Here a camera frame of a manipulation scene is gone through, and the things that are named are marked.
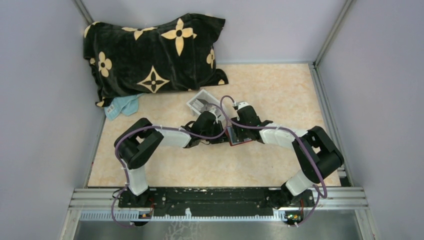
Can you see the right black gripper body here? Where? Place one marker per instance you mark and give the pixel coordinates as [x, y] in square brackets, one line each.
[240, 132]

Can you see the light blue cloth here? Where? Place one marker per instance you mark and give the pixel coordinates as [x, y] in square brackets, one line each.
[125, 105]

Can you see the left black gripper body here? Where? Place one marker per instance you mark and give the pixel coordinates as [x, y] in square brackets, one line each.
[213, 131]

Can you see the aluminium front rail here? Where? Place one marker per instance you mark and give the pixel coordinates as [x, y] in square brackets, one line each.
[102, 204]

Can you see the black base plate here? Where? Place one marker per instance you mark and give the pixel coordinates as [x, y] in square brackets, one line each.
[215, 202]

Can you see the white plastic card box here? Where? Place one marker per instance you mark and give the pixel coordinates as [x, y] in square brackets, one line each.
[213, 101]

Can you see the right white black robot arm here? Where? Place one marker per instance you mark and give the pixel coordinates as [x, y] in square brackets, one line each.
[316, 153]

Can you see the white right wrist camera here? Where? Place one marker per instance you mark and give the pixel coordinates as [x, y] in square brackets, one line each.
[239, 105]

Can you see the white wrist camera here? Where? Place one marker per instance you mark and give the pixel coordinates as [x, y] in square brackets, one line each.
[239, 105]
[218, 113]

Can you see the black floral pillow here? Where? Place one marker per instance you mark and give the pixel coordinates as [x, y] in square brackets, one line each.
[177, 56]

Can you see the grey card stack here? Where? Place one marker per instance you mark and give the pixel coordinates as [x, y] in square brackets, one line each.
[199, 104]

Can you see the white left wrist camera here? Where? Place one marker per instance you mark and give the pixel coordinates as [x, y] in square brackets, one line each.
[218, 113]

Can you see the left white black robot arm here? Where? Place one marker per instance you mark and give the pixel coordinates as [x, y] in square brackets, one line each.
[136, 145]

